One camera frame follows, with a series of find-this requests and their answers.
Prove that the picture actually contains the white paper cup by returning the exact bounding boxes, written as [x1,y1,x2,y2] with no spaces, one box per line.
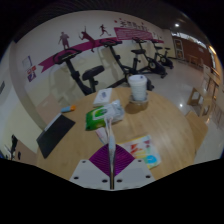
[127,74,148,102]

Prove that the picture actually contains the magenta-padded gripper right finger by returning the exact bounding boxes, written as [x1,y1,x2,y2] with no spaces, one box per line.
[113,145,156,191]

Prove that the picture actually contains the green wet wipes pack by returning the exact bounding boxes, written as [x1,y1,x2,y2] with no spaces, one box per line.
[84,99,125,132]

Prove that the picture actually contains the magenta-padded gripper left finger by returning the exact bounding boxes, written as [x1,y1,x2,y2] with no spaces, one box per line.
[69,143,112,191]

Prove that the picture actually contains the red purple wall poster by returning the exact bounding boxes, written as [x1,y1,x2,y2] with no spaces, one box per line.
[26,65,38,83]

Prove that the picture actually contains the wooden chair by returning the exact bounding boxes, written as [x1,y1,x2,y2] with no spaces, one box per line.
[6,134,38,166]
[35,94,63,126]

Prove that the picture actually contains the small orange blue tube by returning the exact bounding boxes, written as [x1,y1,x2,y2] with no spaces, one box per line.
[60,105,77,114]

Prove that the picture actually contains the white wall poster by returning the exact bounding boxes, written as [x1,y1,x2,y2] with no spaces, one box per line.
[22,55,33,70]

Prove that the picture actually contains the brown tape roll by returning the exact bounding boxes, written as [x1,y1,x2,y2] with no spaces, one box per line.
[129,94,150,113]

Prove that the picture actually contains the framed notice board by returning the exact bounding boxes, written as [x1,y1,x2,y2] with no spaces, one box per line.
[173,38,184,61]

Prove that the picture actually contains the white tissue pack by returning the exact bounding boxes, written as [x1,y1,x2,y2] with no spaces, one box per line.
[92,87,114,107]

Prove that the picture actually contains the white colourful printed towel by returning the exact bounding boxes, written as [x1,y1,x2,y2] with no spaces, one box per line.
[94,116,162,190]

